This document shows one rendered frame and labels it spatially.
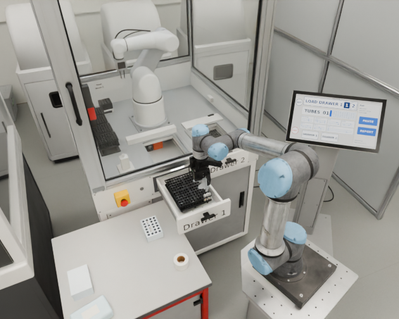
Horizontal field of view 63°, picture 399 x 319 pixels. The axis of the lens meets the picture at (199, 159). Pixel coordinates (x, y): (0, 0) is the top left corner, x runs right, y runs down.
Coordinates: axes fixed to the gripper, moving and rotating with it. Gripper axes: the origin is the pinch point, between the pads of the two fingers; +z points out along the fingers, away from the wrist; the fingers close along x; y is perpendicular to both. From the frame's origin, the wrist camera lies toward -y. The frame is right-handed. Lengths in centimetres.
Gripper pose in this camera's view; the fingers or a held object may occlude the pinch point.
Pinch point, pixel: (205, 186)
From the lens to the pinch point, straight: 163.3
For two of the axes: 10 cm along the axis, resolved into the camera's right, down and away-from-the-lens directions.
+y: -9.0, 2.8, -3.4
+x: 4.4, 5.3, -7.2
